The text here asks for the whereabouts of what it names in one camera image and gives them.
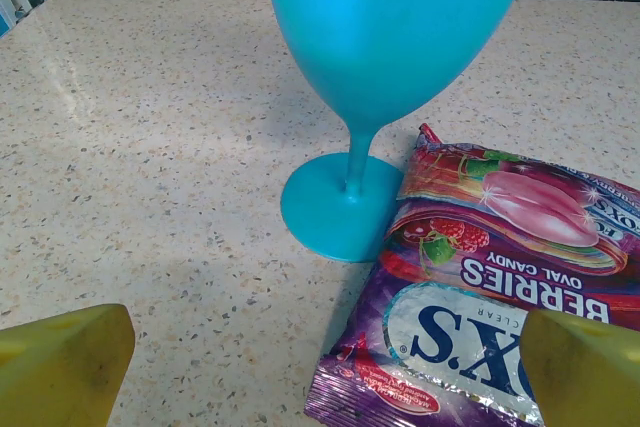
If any purple Fox's berries candy bag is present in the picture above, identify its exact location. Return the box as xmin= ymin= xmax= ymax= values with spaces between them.
xmin=303 ymin=122 xmax=640 ymax=427

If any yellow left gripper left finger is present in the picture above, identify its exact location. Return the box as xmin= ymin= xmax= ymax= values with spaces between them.
xmin=0 ymin=303 xmax=136 ymax=427

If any blue plastic wine goblet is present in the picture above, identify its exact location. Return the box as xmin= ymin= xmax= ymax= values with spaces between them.
xmin=263 ymin=0 xmax=541 ymax=264

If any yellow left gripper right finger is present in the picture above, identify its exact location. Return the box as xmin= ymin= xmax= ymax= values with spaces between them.
xmin=519 ymin=307 xmax=640 ymax=427

